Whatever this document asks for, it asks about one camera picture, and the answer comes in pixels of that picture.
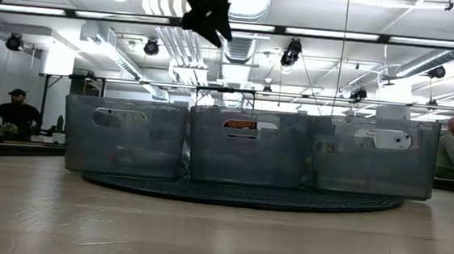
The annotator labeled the black overhead light beam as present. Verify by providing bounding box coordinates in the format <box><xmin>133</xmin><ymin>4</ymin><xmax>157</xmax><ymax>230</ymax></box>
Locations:
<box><xmin>0</xmin><ymin>2</ymin><xmax>454</xmax><ymax>50</ymax></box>

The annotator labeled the orange box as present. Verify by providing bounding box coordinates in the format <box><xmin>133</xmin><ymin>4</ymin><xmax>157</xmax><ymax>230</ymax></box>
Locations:
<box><xmin>223</xmin><ymin>120</ymin><xmax>259</xmax><ymax>132</ymax></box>

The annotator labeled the translucent grey plastic bin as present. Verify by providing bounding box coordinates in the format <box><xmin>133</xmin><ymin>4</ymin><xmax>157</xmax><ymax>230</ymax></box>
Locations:
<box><xmin>184</xmin><ymin>104</ymin><xmax>315</xmax><ymax>192</ymax></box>
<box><xmin>307</xmin><ymin>112</ymin><xmax>443</xmax><ymax>203</ymax></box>
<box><xmin>60</xmin><ymin>93</ymin><xmax>192</xmax><ymax>182</ymax></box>

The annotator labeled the round dark woven placemat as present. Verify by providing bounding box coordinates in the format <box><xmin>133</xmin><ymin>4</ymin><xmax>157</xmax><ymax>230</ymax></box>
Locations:
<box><xmin>79</xmin><ymin>168</ymin><xmax>405</xmax><ymax>221</ymax></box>

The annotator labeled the white column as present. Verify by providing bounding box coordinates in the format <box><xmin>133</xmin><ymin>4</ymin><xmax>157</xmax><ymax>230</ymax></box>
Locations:
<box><xmin>375</xmin><ymin>79</ymin><xmax>414</xmax><ymax>123</ymax></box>

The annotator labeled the white box appliance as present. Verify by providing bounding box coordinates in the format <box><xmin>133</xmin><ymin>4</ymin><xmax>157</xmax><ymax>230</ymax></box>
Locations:
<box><xmin>372</xmin><ymin>129</ymin><xmax>414</xmax><ymax>153</ymax></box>

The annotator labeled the small potted plant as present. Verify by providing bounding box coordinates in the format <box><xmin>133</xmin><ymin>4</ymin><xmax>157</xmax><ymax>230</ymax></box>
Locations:
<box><xmin>0</xmin><ymin>121</ymin><xmax>21</xmax><ymax>141</ymax></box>

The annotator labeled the silver ventilation duct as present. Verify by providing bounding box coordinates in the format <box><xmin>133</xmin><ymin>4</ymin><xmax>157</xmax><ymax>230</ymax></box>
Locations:
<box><xmin>225</xmin><ymin>0</ymin><xmax>274</xmax><ymax>25</ymax></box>

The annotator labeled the thin hanging cable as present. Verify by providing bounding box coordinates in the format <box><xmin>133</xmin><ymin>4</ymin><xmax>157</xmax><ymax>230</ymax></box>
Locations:
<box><xmin>330</xmin><ymin>0</ymin><xmax>351</xmax><ymax>119</ymax></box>

